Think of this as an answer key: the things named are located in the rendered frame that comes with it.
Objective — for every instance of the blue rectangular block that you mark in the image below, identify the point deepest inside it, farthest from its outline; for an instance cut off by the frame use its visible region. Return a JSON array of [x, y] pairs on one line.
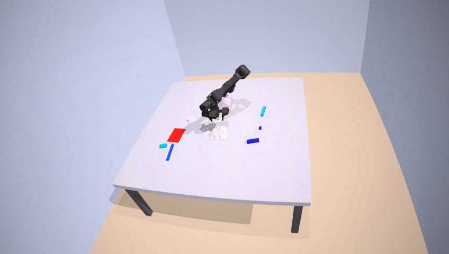
[[252, 141]]

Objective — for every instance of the red flat plate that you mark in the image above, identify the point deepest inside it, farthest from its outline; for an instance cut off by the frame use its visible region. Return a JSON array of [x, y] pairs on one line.
[[176, 135]]

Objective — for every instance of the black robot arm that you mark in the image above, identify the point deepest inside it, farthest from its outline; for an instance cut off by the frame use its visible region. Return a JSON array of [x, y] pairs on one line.
[[216, 96]]

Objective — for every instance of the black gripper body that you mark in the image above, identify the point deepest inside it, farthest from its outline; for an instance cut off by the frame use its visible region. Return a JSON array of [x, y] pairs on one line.
[[224, 111]]

